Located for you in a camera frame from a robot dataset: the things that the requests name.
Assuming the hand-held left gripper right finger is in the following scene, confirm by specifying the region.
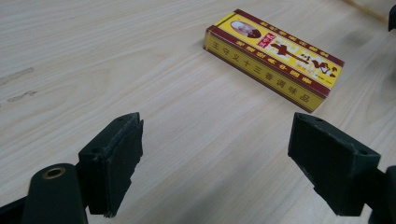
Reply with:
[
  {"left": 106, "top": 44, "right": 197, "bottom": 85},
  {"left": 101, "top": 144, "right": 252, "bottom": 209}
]
[{"left": 287, "top": 112, "right": 382, "bottom": 217}]

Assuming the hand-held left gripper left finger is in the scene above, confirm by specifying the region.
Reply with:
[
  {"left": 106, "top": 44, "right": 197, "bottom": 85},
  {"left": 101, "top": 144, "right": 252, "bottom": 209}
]
[{"left": 77, "top": 112, "right": 145, "bottom": 218}]

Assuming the yellow and red seasoning box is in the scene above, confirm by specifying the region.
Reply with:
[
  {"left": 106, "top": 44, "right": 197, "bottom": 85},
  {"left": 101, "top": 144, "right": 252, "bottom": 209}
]
[{"left": 203, "top": 8, "right": 346, "bottom": 114}]

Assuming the black object at table edge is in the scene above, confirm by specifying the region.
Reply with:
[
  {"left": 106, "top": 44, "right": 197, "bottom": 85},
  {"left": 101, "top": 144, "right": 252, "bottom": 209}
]
[{"left": 388, "top": 4, "right": 396, "bottom": 33}]

